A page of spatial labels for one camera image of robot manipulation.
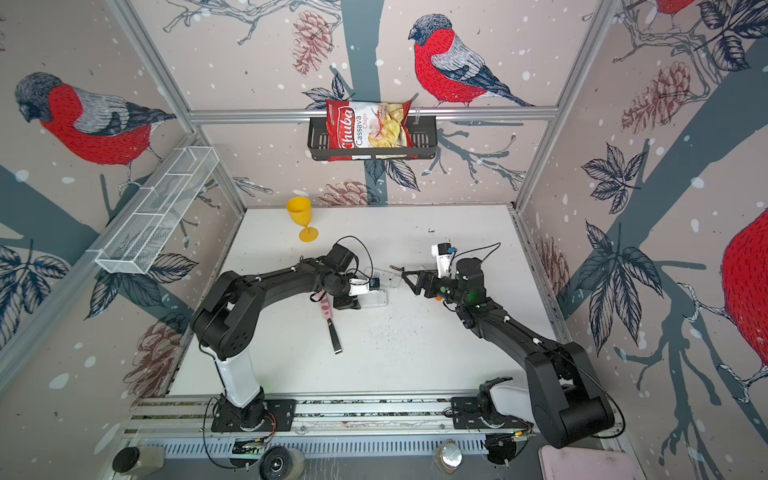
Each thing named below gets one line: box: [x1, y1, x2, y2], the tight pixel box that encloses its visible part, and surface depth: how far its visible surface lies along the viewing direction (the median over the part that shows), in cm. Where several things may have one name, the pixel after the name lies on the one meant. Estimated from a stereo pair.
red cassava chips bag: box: [325, 99, 417, 162], surface depth 89 cm
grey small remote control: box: [358, 289, 388, 307], surface depth 94 cm
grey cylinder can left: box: [112, 446, 164, 475], surface depth 62 cm
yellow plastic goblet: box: [286, 196, 319, 243], surface depth 107 cm
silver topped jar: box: [436, 438, 464, 475], surface depth 60 cm
